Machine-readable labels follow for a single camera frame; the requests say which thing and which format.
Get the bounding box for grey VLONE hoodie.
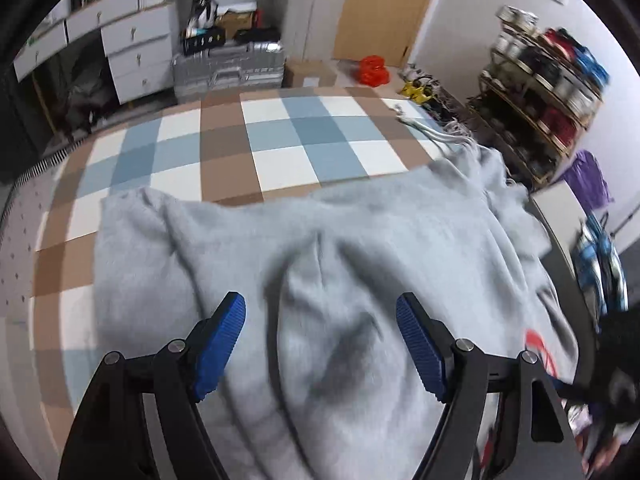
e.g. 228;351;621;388
93;144;578;479

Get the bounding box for person right hand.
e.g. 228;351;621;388
582;428;634;474

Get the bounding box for blue white plaid cloth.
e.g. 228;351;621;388
570;214;629;333

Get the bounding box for purple bag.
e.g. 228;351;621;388
560;150;614;214

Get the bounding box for checkered bed blanket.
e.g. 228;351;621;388
29;87;447;448

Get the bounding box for wooden shoe rack with shoes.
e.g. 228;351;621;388
468;6;610;190

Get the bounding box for silver aluminium suitcase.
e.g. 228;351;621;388
172;42;285;103

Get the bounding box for cardboard box on floor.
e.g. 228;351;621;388
283;58;336;88

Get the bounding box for white desk with drawers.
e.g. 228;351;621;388
13;0;179;104

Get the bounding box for yellow sneakers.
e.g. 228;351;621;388
399;76;434;105

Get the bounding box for orange plastic bag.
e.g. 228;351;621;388
357;55;390;88

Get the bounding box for tan wooden door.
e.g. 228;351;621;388
333;0;431;67

